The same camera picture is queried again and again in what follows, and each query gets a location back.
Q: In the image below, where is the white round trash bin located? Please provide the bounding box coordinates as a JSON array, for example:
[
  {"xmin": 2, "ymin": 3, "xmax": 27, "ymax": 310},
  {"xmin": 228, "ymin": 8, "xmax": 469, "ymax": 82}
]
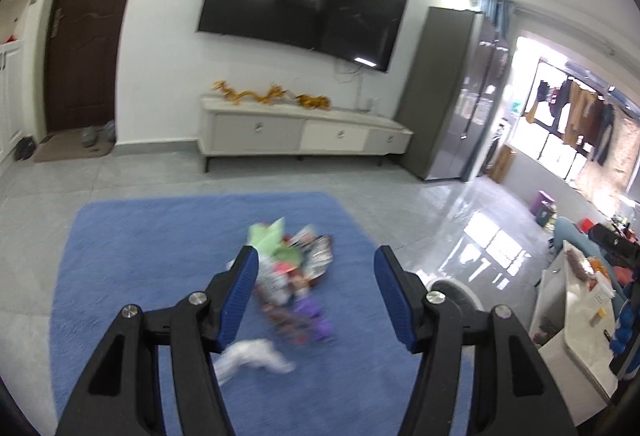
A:
[{"xmin": 424, "ymin": 278, "xmax": 484, "ymax": 313}]

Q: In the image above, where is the white shoe cabinet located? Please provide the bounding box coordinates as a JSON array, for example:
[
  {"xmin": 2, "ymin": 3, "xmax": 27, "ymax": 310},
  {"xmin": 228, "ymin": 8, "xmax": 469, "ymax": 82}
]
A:
[{"xmin": 0, "ymin": 0, "xmax": 46, "ymax": 164}]

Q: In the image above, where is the pile of snack wrappers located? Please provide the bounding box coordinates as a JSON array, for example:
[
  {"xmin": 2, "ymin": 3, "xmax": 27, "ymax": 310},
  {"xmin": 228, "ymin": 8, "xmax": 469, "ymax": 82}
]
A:
[{"xmin": 250, "ymin": 223, "xmax": 336, "ymax": 345}]

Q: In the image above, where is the long golden dragon ornament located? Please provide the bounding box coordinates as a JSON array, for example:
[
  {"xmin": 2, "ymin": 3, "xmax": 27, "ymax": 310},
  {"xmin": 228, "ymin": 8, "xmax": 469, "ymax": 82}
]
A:
[{"xmin": 212, "ymin": 80, "xmax": 296, "ymax": 107}]

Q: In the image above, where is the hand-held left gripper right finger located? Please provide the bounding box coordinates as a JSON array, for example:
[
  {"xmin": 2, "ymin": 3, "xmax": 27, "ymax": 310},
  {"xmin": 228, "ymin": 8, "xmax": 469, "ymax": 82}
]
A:
[{"xmin": 372, "ymin": 245, "xmax": 581, "ymax": 436}]

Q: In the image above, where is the white low television cabinet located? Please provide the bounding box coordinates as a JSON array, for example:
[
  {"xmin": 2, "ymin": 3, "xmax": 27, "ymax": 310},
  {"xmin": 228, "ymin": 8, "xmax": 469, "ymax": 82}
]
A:
[{"xmin": 198, "ymin": 94, "xmax": 415, "ymax": 173}]

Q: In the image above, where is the brown doormat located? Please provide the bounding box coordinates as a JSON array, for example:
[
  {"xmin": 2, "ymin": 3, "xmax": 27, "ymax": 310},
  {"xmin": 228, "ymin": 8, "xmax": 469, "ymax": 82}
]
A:
[{"xmin": 32, "ymin": 129, "xmax": 117, "ymax": 163}]

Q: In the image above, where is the dark brown entrance door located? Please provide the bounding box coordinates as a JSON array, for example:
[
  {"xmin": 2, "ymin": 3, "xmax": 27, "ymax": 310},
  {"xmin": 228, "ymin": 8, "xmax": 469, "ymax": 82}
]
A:
[{"xmin": 44, "ymin": 0, "xmax": 160, "ymax": 134}]

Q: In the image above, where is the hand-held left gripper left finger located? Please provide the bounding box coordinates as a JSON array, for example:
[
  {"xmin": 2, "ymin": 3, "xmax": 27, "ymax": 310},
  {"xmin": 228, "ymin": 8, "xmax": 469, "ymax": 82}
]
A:
[{"xmin": 54, "ymin": 245, "xmax": 260, "ymax": 436}]

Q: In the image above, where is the white television cable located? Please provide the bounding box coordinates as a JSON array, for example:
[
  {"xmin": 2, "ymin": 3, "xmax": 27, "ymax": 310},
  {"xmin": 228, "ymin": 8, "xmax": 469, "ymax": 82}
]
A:
[{"xmin": 336, "ymin": 60, "xmax": 365, "ymax": 111}]

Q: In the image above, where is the green paper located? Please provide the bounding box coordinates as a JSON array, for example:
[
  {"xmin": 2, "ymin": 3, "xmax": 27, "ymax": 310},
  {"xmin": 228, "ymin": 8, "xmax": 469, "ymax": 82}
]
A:
[{"xmin": 248, "ymin": 216, "xmax": 304, "ymax": 263}]

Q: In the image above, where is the white coffee table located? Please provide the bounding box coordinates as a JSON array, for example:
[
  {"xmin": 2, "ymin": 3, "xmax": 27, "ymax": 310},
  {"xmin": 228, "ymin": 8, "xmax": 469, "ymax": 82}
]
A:
[{"xmin": 529, "ymin": 239, "xmax": 627, "ymax": 423}]

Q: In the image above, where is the row of hanging clothes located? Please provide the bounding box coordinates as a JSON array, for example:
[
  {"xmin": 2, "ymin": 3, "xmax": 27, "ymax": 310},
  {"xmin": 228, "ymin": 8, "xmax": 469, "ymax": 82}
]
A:
[{"xmin": 524, "ymin": 75, "xmax": 620, "ymax": 167}]

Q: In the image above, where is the short golden dragon ornament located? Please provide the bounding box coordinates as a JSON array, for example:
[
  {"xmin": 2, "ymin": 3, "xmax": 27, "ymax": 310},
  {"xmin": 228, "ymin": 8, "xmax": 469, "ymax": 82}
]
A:
[{"xmin": 296, "ymin": 94, "xmax": 333, "ymax": 110}]

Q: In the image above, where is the purple storage box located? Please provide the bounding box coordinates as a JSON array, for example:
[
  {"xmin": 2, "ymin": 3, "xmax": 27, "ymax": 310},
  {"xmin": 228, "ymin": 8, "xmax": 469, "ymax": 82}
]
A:
[{"xmin": 532, "ymin": 189, "xmax": 559, "ymax": 227}]

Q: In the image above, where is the white tissue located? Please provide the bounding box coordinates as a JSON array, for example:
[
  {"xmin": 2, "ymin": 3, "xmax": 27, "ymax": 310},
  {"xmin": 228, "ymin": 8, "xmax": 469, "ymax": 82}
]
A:
[{"xmin": 213, "ymin": 338, "xmax": 297, "ymax": 385}]

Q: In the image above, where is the cardboard box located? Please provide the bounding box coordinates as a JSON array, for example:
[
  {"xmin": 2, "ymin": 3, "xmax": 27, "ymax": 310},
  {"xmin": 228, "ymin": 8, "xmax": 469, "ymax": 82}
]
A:
[{"xmin": 487, "ymin": 145, "xmax": 516, "ymax": 185}]

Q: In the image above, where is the blue curtain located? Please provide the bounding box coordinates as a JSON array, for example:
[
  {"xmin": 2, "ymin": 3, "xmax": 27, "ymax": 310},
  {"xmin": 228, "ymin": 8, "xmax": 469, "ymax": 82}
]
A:
[{"xmin": 481, "ymin": 0, "xmax": 514, "ymax": 28}]

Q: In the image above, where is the brown snack bag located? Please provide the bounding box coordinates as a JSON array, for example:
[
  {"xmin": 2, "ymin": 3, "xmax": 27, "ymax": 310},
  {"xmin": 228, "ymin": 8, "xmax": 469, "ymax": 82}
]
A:
[{"xmin": 564, "ymin": 250, "xmax": 592, "ymax": 280}]

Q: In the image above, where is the balcony window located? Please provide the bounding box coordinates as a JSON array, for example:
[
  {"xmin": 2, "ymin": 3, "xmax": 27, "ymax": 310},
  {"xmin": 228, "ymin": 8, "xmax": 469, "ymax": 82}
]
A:
[{"xmin": 509, "ymin": 35, "xmax": 623, "ymax": 183}]

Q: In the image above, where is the grey double-door refrigerator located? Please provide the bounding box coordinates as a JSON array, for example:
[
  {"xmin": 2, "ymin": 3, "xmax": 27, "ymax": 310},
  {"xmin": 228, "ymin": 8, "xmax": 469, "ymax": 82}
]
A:
[{"xmin": 395, "ymin": 6, "xmax": 511, "ymax": 182}]

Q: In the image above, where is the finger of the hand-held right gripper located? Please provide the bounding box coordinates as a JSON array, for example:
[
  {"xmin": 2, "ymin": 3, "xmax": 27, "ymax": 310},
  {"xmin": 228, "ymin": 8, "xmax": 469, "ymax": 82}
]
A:
[{"xmin": 587, "ymin": 221, "xmax": 640, "ymax": 263}]

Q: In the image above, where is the blue rug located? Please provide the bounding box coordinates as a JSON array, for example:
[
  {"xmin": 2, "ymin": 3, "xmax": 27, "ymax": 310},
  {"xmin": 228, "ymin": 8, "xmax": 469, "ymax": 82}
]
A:
[{"xmin": 49, "ymin": 191, "xmax": 476, "ymax": 436}]

